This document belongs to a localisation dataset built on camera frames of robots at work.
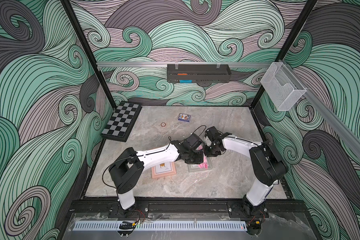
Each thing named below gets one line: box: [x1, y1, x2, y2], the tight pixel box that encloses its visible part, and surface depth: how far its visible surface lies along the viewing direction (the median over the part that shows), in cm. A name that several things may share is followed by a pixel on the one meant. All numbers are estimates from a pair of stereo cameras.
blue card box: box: [178, 113, 191, 122], surface depth 113 cm
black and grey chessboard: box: [101, 102, 143, 143], surface depth 109 cm
